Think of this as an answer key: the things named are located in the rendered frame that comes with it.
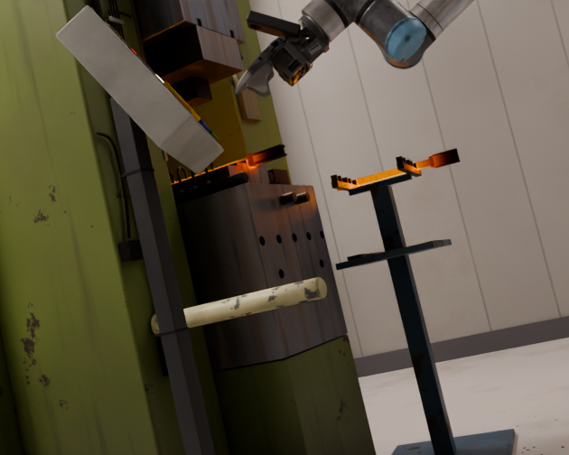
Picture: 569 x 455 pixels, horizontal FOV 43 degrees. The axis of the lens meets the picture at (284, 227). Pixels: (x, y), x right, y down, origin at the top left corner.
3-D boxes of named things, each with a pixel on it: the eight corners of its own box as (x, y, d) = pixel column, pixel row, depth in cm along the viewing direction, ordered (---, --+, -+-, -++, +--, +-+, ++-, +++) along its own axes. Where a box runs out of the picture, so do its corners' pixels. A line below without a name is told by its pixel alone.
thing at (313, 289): (331, 298, 149) (325, 273, 150) (320, 301, 145) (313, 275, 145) (167, 334, 170) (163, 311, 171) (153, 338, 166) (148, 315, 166)
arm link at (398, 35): (432, 39, 153) (391, 1, 156) (428, 23, 142) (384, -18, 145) (400, 71, 155) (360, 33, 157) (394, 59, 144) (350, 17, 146)
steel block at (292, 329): (348, 332, 210) (312, 185, 213) (284, 358, 176) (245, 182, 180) (196, 361, 236) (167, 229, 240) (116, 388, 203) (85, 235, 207)
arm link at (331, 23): (314, -11, 147) (316, 7, 157) (296, 6, 147) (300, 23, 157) (344, 20, 146) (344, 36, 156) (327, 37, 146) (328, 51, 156)
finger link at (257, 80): (248, 106, 148) (281, 74, 148) (229, 85, 149) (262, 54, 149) (250, 109, 151) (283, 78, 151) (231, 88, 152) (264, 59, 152)
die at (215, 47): (244, 70, 207) (237, 39, 207) (203, 59, 189) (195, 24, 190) (135, 116, 227) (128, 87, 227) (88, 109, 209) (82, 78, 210)
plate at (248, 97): (262, 120, 234) (250, 70, 236) (247, 117, 226) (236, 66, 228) (256, 122, 235) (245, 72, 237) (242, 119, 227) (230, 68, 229)
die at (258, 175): (272, 190, 204) (265, 161, 204) (233, 189, 186) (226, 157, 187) (158, 226, 224) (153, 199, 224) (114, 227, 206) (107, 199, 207)
